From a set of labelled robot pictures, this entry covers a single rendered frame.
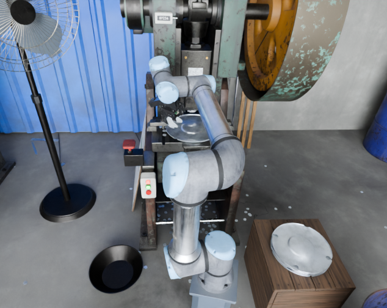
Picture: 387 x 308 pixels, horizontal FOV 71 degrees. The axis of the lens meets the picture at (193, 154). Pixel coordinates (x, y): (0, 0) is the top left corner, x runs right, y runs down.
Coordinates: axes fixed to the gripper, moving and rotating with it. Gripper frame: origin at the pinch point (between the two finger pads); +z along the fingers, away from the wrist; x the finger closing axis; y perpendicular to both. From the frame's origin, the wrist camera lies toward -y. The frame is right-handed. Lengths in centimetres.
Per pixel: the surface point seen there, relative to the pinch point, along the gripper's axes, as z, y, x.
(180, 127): 12.3, -5.1, 9.4
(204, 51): -21.4, 0.5, 30.9
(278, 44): -20, 29, 49
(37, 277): 61, -44, -90
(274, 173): 118, 27, 78
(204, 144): 11.0, 14.1, 4.7
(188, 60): -18.7, -4.7, 25.1
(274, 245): 49, 60, -9
